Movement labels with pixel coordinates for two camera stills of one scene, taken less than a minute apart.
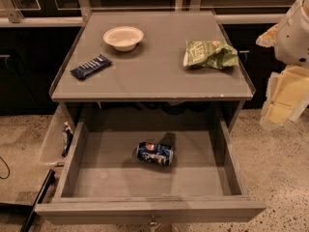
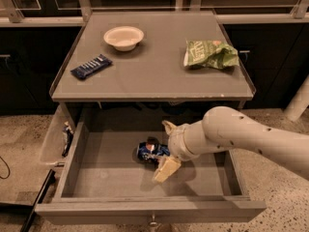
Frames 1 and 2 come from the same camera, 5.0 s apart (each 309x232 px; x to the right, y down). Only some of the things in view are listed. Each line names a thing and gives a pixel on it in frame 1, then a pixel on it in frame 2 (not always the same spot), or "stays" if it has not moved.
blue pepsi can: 155,153 stays
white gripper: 294,36 -> 177,144
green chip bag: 210,54 stays
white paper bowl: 123,38 stays
